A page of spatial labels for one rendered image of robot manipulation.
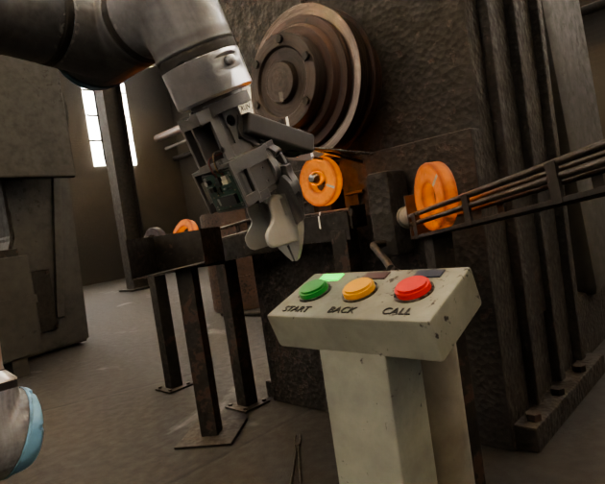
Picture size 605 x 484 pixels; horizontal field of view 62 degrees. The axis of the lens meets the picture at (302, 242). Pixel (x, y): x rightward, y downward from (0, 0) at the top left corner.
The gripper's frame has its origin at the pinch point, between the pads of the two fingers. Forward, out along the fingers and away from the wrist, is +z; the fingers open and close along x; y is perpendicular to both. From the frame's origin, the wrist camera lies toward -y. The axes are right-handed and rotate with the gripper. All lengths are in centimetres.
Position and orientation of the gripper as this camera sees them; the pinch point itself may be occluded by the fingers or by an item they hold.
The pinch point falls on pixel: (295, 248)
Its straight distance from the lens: 63.9
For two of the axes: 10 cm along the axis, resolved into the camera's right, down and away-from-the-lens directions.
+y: -6.0, 4.6, -6.6
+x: 7.1, -0.8, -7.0
